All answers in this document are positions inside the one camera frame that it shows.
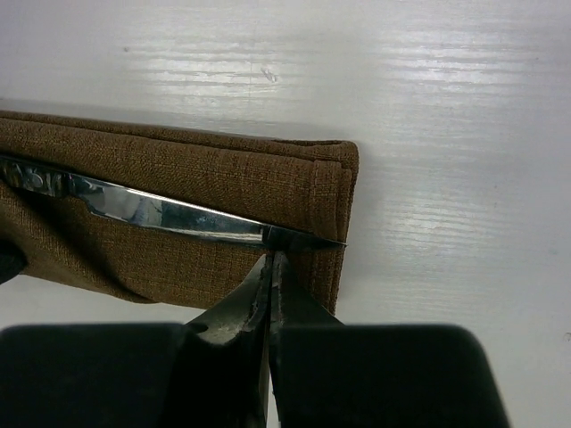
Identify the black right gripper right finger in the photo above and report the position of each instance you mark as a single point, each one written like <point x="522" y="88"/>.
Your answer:
<point x="329" y="374"/>

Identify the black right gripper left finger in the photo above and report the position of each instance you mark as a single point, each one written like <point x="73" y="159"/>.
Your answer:
<point x="210" y="372"/>

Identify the brown cloth napkin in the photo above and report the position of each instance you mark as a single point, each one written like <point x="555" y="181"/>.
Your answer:
<point x="299" y="184"/>

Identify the silver knife dark handle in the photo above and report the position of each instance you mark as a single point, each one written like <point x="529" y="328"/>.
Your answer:
<point x="152" y="211"/>

